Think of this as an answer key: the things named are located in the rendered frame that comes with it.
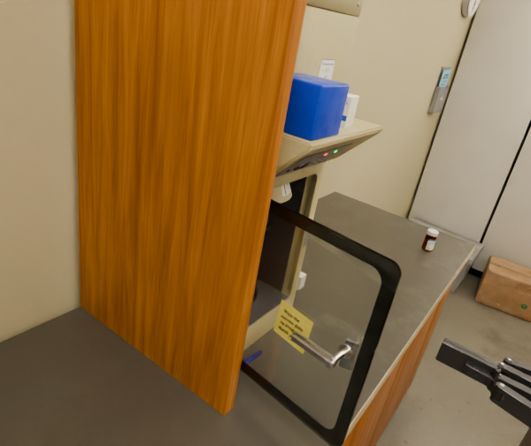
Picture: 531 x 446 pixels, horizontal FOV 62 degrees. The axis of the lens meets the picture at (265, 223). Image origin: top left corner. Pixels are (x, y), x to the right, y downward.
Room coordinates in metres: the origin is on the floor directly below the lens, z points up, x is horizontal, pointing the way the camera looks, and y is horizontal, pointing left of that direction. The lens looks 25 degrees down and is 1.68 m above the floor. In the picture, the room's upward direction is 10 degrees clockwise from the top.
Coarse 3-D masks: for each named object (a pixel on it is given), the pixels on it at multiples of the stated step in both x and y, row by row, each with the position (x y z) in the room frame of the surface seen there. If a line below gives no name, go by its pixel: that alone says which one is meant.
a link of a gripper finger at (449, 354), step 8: (448, 344) 0.49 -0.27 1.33; (440, 352) 0.49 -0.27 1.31; (448, 352) 0.48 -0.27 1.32; (456, 352) 0.48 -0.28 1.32; (464, 352) 0.47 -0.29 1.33; (440, 360) 0.49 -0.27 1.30; (448, 360) 0.48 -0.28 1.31; (456, 360) 0.48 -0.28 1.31; (464, 360) 0.47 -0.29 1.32; (472, 360) 0.47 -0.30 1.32; (480, 360) 0.46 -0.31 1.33; (456, 368) 0.47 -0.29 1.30; (488, 368) 0.46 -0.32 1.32
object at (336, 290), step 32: (288, 224) 0.70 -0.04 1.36; (320, 224) 0.66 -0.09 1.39; (288, 256) 0.69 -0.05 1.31; (320, 256) 0.65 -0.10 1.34; (352, 256) 0.61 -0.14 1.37; (384, 256) 0.59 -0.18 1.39; (256, 288) 0.72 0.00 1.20; (288, 288) 0.68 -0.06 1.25; (320, 288) 0.64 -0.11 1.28; (352, 288) 0.60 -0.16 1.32; (384, 288) 0.57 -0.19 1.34; (256, 320) 0.72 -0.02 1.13; (320, 320) 0.63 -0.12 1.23; (352, 320) 0.59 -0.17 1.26; (384, 320) 0.57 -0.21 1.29; (256, 352) 0.71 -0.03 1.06; (288, 352) 0.66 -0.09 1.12; (352, 352) 0.58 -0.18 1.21; (288, 384) 0.65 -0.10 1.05; (320, 384) 0.61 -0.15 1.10; (352, 384) 0.57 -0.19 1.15; (320, 416) 0.60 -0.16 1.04; (352, 416) 0.57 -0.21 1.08
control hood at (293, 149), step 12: (360, 120) 0.98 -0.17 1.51; (348, 132) 0.84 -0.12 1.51; (360, 132) 0.87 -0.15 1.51; (372, 132) 0.92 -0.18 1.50; (288, 144) 0.72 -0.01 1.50; (300, 144) 0.71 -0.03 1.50; (312, 144) 0.71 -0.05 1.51; (324, 144) 0.74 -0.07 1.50; (336, 144) 0.80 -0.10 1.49; (288, 156) 0.72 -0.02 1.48; (300, 156) 0.71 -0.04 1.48; (336, 156) 0.98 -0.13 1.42
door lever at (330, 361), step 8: (296, 336) 0.60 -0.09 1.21; (304, 336) 0.60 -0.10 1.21; (304, 344) 0.58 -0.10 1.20; (312, 344) 0.58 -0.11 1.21; (344, 344) 0.59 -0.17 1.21; (312, 352) 0.57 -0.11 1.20; (320, 352) 0.57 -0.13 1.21; (344, 352) 0.58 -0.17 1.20; (320, 360) 0.56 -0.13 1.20; (328, 360) 0.55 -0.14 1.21; (336, 360) 0.56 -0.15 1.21; (328, 368) 0.55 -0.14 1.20
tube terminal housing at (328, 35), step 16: (304, 16) 0.84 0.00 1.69; (320, 16) 0.89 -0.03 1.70; (336, 16) 0.94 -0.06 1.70; (352, 16) 1.01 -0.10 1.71; (304, 32) 0.85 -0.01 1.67; (320, 32) 0.90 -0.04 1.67; (336, 32) 0.95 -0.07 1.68; (352, 32) 1.02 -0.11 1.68; (304, 48) 0.86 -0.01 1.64; (320, 48) 0.91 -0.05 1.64; (336, 48) 0.97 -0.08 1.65; (304, 64) 0.87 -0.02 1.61; (336, 64) 0.98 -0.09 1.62; (336, 80) 0.99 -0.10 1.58; (288, 176) 0.89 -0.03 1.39; (304, 176) 0.95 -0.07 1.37; (320, 176) 1.02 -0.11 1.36; (304, 192) 1.02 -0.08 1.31; (304, 208) 1.04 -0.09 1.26
